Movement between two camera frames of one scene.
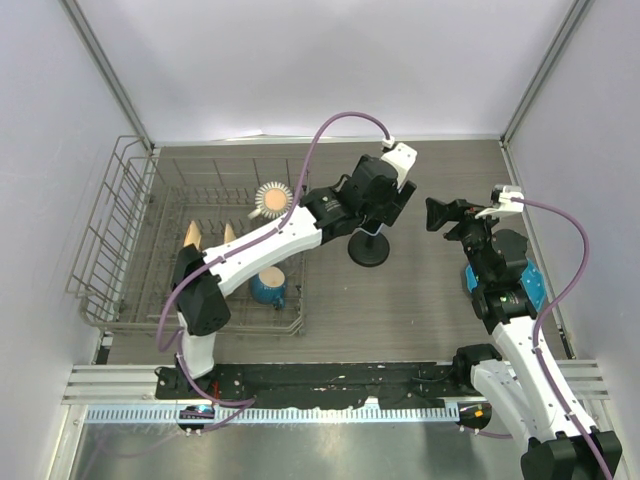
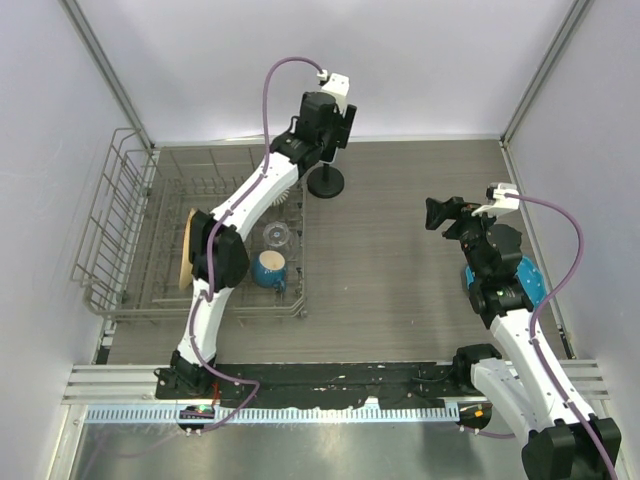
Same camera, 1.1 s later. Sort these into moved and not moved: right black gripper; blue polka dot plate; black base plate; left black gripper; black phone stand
Moved: black phone stand; left black gripper
Not moved: black base plate; blue polka dot plate; right black gripper
